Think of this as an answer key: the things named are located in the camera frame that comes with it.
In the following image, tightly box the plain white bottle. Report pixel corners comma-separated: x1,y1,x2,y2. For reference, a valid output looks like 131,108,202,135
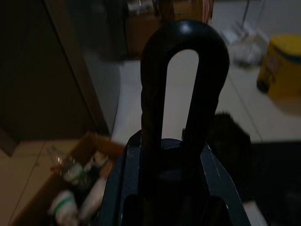
79,176,109,219

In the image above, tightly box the yellow plastic bin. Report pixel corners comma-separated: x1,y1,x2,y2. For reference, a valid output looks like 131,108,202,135
256,34,301,116

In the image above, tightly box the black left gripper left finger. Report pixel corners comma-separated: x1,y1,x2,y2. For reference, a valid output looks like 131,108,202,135
136,20,186,226

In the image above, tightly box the brown cardboard box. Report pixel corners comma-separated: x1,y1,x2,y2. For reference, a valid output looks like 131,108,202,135
9,131,127,226

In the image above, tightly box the white bottle with green band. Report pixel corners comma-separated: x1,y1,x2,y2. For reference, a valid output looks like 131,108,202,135
48,189,78,226

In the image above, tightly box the black floor mat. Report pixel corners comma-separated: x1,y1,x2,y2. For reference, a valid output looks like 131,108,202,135
202,141,301,226

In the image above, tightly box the dark brown cabinet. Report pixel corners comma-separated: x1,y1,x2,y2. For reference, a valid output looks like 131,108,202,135
0,0,129,156

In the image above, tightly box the blue long-handled dustpan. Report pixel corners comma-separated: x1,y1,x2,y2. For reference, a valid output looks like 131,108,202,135
101,131,251,226

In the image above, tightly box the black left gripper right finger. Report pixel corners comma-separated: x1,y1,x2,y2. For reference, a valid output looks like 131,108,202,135
182,20,230,226

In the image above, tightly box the black plastic bag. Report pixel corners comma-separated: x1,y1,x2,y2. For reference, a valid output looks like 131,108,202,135
206,112,252,165

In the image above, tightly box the brown wooden furniture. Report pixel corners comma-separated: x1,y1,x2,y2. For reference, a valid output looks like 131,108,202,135
127,0,214,58

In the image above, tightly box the clear plastic bottle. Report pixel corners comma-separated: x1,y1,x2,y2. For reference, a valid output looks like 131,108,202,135
47,145,91,189

